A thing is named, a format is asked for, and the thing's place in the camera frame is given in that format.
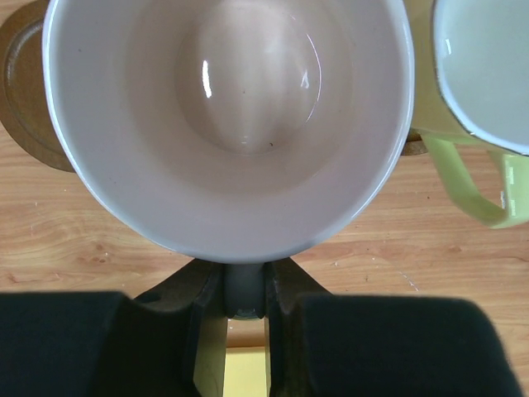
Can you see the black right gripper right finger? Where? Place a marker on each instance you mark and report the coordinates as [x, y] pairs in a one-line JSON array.
[[324, 344]]

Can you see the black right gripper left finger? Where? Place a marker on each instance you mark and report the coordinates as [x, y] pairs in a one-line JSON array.
[[168, 341]]

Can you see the yellow plastic tray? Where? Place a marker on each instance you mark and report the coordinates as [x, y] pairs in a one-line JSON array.
[[245, 372]]

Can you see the pink cup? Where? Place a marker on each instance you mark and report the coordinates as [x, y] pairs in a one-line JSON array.
[[236, 132]]

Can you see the large brown wooden coaster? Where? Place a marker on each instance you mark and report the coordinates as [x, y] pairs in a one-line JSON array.
[[24, 112]]

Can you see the white cup green handle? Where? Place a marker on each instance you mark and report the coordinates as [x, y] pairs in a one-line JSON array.
[[472, 89]]

